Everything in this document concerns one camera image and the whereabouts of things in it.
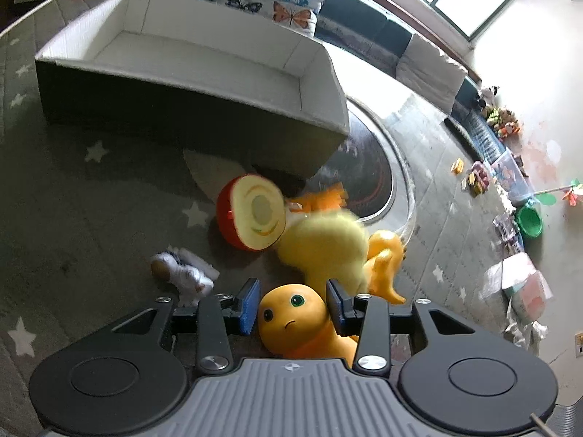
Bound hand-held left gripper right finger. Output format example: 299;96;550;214
326;279;474;376

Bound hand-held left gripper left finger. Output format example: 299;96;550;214
110;279;261;375

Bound yellow rubber animal toy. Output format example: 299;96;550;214
258;230;408;360

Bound white grey storage box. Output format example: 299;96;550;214
35;0;351;179

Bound yellow plush duck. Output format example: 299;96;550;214
275;182;371;298

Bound small white grey doll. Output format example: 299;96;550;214
150;246;219;308

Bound red half apple toy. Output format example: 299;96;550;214
216;174;287;252

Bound round dark pan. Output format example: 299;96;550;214
314;98;420;256

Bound white plastic bag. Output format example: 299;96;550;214
485;252;555;323

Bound pile of small toys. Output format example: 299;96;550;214
463;161;493;199

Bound green plastic bucket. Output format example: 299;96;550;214
516;204;545;240

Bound clear plastic storage bin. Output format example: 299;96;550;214
492;152;536;205

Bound orange plush toy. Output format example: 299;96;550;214
498;119;523;140

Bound panda plush toy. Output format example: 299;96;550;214
477;86;500;111

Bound colourful pinwheel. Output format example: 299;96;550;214
533;182;583;209

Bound dark teal sofa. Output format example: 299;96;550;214
314;0;507;165

